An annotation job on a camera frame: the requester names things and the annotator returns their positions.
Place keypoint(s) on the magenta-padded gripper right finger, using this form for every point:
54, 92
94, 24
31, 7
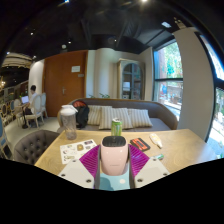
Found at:
150, 171

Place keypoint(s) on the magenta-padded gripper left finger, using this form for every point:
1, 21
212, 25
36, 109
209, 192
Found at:
78, 173

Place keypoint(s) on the pink computer mouse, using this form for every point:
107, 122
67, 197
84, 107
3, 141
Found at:
114, 158

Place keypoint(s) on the white sticker sheet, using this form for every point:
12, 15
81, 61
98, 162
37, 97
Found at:
75, 151

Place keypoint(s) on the black and red flat case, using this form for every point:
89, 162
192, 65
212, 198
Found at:
140, 144

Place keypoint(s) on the white tube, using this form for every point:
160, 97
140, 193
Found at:
155, 140

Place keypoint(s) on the clear shaker bottle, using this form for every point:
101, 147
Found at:
69, 125

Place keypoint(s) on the grey tufted armchair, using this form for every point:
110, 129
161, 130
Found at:
33, 146

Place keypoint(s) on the striped cushion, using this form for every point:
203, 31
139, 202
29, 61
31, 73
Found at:
140, 118
108, 118
94, 115

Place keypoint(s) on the green drink can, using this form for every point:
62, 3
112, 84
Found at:
116, 128

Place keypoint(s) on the brown curved sofa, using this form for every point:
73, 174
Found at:
160, 116

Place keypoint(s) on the black backpack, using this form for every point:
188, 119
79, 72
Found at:
81, 116

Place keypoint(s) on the white dining chair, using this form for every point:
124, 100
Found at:
36, 110

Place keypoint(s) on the person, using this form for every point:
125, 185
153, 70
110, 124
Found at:
30, 100

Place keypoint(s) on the brown wooden door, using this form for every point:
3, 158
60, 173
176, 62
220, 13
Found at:
63, 86

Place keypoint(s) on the black-framed window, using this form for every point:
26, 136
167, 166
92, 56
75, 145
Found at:
216, 110
168, 80

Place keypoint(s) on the open laptop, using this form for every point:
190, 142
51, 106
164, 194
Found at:
25, 99

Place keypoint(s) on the glass-door cabinet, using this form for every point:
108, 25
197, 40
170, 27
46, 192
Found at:
131, 80

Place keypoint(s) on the group of blue-backed chairs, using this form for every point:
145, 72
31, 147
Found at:
6, 113

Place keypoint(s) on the white door sign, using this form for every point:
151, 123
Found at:
75, 69

